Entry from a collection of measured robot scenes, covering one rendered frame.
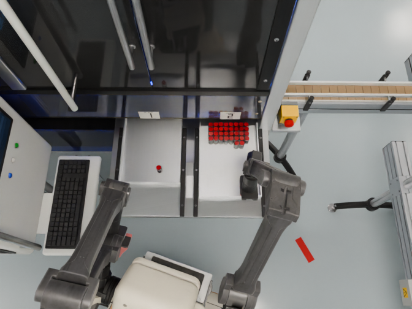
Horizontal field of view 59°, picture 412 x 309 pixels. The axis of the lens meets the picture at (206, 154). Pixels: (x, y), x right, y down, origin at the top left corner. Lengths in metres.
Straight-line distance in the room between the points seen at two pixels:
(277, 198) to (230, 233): 1.56
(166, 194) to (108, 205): 0.59
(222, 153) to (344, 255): 1.24
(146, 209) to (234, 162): 0.43
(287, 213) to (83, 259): 0.47
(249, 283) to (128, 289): 0.32
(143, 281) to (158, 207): 0.57
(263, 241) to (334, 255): 1.61
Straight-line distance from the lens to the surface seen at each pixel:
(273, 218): 0.89
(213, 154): 1.62
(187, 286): 1.05
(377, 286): 2.61
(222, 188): 1.57
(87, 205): 1.71
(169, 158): 1.62
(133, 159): 1.64
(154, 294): 1.02
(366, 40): 3.32
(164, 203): 1.56
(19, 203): 1.60
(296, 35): 1.15
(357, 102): 1.81
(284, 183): 0.91
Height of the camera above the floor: 2.39
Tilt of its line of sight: 68 degrees down
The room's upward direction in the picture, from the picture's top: straight up
